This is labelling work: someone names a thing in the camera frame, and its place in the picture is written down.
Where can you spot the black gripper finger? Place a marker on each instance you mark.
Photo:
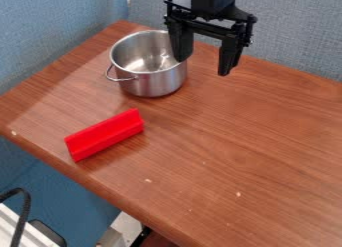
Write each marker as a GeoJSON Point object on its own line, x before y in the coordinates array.
{"type": "Point", "coordinates": [181, 40]}
{"type": "Point", "coordinates": [230, 53]}

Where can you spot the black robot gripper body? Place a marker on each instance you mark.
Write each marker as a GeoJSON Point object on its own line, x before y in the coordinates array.
{"type": "Point", "coordinates": [216, 10]}

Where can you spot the red plastic block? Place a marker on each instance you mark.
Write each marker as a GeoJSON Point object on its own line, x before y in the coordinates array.
{"type": "Point", "coordinates": [101, 135]}

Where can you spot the stainless steel pot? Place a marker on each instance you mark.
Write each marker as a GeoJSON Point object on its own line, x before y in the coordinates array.
{"type": "Point", "coordinates": [143, 66]}

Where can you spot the black box under table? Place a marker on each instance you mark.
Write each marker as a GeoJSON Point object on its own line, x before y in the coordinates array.
{"type": "Point", "coordinates": [45, 230]}

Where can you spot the white table leg bracket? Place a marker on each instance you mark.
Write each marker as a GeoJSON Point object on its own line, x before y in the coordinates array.
{"type": "Point", "coordinates": [121, 232]}

